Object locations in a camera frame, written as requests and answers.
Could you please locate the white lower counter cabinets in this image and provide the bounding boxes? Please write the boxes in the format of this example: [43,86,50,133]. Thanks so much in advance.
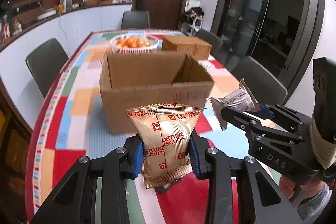
[0,3,132,128]

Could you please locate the right near dark chair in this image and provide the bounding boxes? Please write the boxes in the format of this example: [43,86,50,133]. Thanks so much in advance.
[231,56,288,105]

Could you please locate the left side dark chair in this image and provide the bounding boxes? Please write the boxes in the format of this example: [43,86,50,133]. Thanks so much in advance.
[26,38,68,98]

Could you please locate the gold fortune biscuits packet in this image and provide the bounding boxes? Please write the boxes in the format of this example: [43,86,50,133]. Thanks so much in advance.
[126,103,203,189]

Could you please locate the woven wicker basket box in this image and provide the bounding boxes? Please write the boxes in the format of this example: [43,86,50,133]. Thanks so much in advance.
[162,36,212,60]

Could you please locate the person's right hand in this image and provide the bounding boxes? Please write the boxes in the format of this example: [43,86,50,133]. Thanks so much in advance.
[279,175,334,223]

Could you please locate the KUPOH cardboard box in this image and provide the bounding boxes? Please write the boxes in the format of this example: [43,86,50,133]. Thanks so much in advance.
[100,51,214,135]

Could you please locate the right far dark chair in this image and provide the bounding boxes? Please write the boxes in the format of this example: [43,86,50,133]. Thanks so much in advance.
[194,29,223,57]

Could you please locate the white fruit basket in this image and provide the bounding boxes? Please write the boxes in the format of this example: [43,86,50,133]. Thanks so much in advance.
[110,33,159,54]

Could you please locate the oranges in basket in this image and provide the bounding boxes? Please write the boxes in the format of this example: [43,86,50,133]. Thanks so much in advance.
[116,36,151,48]

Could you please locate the far end dark chair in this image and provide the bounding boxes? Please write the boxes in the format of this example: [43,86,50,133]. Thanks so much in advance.
[121,11,150,29]

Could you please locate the white silver snack packet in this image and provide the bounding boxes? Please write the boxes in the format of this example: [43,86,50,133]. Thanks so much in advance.
[209,78,262,131]

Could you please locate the glass sliding door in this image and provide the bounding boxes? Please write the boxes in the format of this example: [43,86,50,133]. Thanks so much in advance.
[219,0,269,58]

